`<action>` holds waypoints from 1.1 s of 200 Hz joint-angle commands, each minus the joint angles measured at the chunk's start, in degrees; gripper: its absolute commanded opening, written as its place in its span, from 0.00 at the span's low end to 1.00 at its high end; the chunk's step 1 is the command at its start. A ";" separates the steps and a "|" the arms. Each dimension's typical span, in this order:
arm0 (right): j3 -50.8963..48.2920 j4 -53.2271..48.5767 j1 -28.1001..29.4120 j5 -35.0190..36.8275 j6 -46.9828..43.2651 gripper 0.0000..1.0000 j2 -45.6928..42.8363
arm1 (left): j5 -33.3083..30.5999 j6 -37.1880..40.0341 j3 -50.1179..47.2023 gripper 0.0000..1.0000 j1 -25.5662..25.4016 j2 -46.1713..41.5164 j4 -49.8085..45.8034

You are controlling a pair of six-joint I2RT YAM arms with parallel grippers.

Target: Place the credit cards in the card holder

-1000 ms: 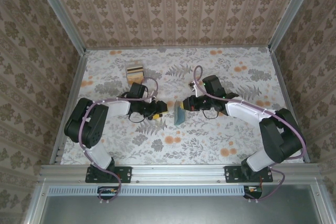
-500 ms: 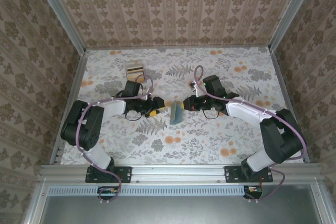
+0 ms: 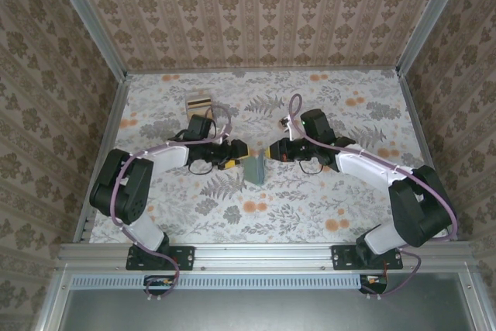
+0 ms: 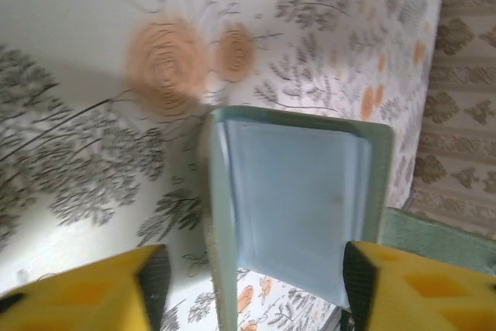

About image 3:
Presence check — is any teal card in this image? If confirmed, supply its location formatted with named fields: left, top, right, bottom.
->
left=243, top=152, right=269, bottom=187

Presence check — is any beige card with dark stripe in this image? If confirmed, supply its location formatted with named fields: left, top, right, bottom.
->
left=186, top=93, right=213, bottom=117

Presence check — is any black connector box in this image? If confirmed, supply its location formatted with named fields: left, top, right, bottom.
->
left=359, top=274, right=389, bottom=294
left=143, top=274, right=176, bottom=295

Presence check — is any grey metal sheet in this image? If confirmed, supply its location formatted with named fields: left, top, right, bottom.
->
left=57, top=287, right=478, bottom=331

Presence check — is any thin black cable left gripper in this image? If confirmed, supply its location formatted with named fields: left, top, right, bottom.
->
left=187, top=159, right=219, bottom=176

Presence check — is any thin black cable gripper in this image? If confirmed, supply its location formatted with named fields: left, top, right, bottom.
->
left=187, top=159, right=219, bottom=176
left=295, top=157, right=326, bottom=176

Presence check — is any thin black cable right gripper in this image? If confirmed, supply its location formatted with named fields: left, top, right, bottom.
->
left=295, top=157, right=326, bottom=176

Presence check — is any aluminium front rail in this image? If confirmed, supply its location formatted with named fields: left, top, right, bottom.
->
left=57, top=240, right=476, bottom=272

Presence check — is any aluminium rail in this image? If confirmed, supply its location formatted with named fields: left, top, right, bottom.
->
left=57, top=240, right=476, bottom=272
left=72, top=74, right=130, bottom=245
left=398, top=71, right=459, bottom=243

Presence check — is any aluminium left side rail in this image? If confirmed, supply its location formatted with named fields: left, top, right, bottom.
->
left=72, top=74, right=130, bottom=245

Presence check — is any aluminium right side rail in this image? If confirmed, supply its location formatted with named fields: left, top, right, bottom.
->
left=398, top=71, right=459, bottom=243

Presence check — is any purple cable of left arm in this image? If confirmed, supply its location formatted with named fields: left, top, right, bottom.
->
left=110, top=105, right=234, bottom=304

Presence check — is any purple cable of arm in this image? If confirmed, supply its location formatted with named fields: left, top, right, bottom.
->
left=288, top=93, right=459, bottom=301
left=110, top=105, right=234, bottom=304

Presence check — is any white slotted cable duct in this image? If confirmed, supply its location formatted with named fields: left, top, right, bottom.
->
left=71, top=273, right=365, bottom=290

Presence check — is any aluminium left frame post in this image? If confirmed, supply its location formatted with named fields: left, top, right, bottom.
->
left=43, top=0, right=129, bottom=81

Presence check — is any aluminium frame post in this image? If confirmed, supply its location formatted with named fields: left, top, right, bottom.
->
left=43, top=0, right=129, bottom=81
left=395, top=0, right=464, bottom=76

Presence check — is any aluminium right frame post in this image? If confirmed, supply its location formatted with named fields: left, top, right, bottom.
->
left=395, top=0, right=464, bottom=76

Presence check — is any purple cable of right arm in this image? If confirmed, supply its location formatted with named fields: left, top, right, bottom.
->
left=288, top=93, right=459, bottom=301

